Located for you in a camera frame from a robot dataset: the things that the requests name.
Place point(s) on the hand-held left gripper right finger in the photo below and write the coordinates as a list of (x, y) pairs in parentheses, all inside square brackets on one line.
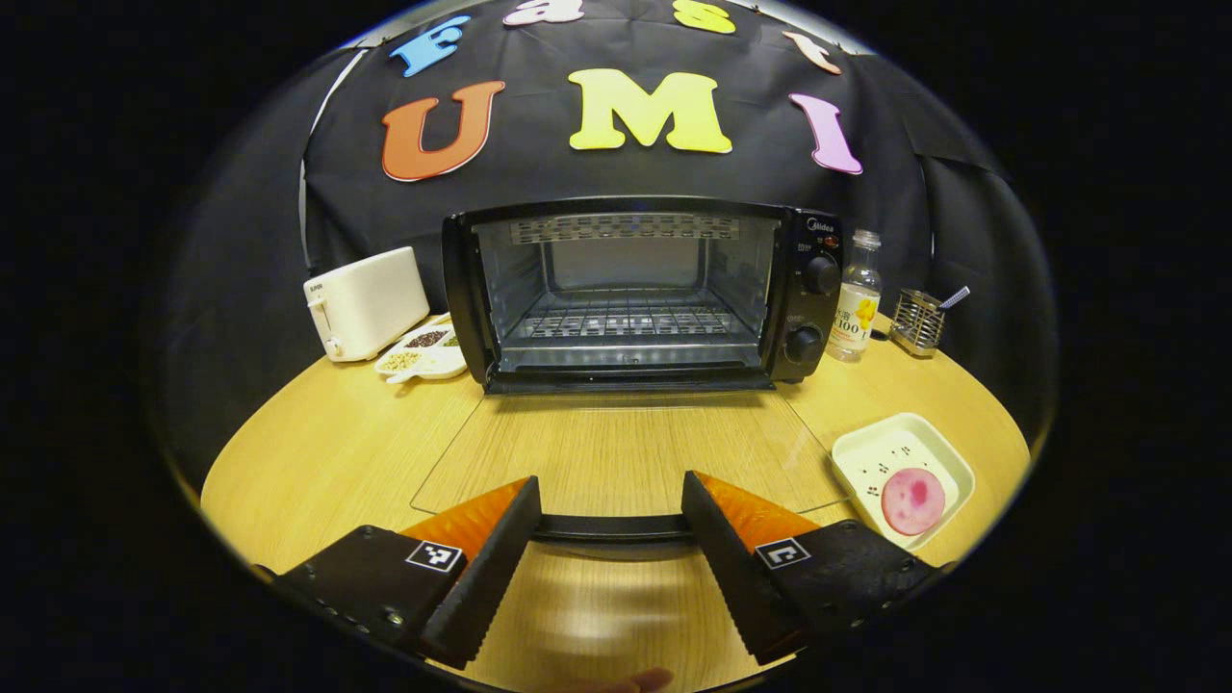
[(736, 577)]

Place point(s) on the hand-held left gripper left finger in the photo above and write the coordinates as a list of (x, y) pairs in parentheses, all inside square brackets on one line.
[(486, 577)]

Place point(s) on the pink round food slice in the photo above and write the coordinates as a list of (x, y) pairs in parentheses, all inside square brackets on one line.
[(912, 502)]

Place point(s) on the white square plate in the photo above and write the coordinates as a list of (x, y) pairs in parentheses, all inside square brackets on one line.
[(885, 448)]

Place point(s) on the black electric oven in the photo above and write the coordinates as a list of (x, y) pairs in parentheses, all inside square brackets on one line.
[(808, 318)]

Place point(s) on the metal oven rack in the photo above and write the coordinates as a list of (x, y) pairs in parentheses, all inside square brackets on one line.
[(626, 322)]

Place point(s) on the white divided snack dish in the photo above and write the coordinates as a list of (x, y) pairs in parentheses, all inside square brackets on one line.
[(423, 354)]

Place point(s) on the clear glass bottle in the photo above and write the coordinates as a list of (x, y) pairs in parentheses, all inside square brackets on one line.
[(855, 308)]

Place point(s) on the white toaster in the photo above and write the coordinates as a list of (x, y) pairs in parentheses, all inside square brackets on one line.
[(371, 303)]

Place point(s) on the metal spoon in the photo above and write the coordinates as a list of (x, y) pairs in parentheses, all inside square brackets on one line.
[(955, 297)]

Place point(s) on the black backdrop cloth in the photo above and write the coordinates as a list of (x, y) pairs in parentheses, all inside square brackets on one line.
[(539, 164)]

